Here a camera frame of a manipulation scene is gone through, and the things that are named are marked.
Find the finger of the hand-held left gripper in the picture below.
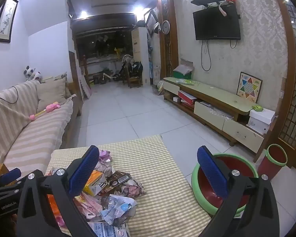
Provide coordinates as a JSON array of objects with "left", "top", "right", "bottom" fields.
[{"left": 0, "top": 168, "right": 24, "bottom": 196}]

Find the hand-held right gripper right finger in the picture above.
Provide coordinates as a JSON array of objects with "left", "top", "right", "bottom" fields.
[{"left": 197, "top": 146, "right": 280, "bottom": 237}]

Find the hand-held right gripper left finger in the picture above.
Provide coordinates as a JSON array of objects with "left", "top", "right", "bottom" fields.
[{"left": 16, "top": 145, "right": 100, "bottom": 237}]

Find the green and red plastic basin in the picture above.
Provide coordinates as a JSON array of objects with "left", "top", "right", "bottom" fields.
[{"left": 191, "top": 153, "right": 259, "bottom": 218}]

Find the orange carton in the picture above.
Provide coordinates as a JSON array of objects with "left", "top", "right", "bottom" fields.
[{"left": 82, "top": 170, "right": 106, "bottom": 196}]

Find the crumpled silver wrapper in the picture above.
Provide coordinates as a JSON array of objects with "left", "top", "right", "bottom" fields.
[{"left": 96, "top": 159, "right": 115, "bottom": 178}]

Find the brown snack wrapper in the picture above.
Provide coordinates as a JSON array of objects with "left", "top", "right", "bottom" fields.
[{"left": 105, "top": 171, "right": 132, "bottom": 190}]

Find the pink packet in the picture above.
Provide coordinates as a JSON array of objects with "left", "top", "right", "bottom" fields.
[{"left": 73, "top": 194, "right": 103, "bottom": 219}]

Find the striped beige sofa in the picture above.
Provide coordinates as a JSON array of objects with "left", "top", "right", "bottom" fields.
[{"left": 0, "top": 73, "right": 83, "bottom": 176}]

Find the white blue plastic packet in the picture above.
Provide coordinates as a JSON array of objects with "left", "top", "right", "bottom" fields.
[{"left": 100, "top": 194, "right": 138, "bottom": 226}]

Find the pink crumpled paper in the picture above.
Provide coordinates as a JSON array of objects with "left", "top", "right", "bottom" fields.
[{"left": 118, "top": 179, "right": 146, "bottom": 198}]

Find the checked yellow tablecloth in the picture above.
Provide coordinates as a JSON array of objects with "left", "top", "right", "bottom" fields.
[{"left": 46, "top": 135, "right": 213, "bottom": 237}]

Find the red bin with green rim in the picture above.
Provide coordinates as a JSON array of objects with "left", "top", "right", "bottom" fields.
[{"left": 258, "top": 144, "right": 288, "bottom": 181}]

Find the printed white paper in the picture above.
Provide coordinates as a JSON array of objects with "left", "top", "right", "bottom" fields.
[{"left": 87, "top": 221, "right": 131, "bottom": 237}]

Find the pink toy stick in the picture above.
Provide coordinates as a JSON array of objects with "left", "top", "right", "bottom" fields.
[{"left": 28, "top": 102, "right": 61, "bottom": 121}]

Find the white cardboard box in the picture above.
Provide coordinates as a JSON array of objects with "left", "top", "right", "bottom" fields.
[{"left": 247, "top": 107, "right": 276, "bottom": 135}]

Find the wooden television cabinet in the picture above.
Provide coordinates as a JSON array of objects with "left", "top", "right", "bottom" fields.
[{"left": 162, "top": 77, "right": 265, "bottom": 162}]

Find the red flat box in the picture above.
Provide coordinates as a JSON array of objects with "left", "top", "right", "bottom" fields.
[{"left": 178, "top": 90, "right": 201, "bottom": 105}]

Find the beige pillow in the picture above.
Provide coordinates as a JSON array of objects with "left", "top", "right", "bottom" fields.
[{"left": 37, "top": 77, "right": 67, "bottom": 113}]

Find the star checkers board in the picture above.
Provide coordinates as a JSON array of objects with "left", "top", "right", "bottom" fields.
[{"left": 236, "top": 71, "right": 263, "bottom": 103}]

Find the white balance bike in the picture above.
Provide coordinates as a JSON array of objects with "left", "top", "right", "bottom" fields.
[{"left": 99, "top": 70, "right": 122, "bottom": 83}]

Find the panda plush toy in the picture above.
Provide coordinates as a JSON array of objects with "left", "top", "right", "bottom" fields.
[{"left": 23, "top": 65, "right": 42, "bottom": 83}]

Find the green cardboard box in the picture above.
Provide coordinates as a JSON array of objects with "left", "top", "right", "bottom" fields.
[{"left": 173, "top": 58, "right": 195, "bottom": 79}]

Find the black stroller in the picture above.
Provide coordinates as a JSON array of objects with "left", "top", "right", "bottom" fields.
[{"left": 121, "top": 54, "right": 143, "bottom": 84}]

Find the white standing air conditioner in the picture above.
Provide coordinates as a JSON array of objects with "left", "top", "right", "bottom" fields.
[{"left": 131, "top": 27, "right": 150, "bottom": 88}]

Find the black television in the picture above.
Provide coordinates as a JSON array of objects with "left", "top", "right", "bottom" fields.
[{"left": 193, "top": 5, "right": 241, "bottom": 40}]

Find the framed flower painting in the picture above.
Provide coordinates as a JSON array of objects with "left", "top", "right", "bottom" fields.
[{"left": 0, "top": 0, "right": 19, "bottom": 43}]

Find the small framed picture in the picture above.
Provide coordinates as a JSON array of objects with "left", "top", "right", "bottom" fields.
[{"left": 143, "top": 8, "right": 161, "bottom": 38}]

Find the black television cable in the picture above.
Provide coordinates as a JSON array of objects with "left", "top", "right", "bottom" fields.
[{"left": 200, "top": 39, "right": 212, "bottom": 71}]

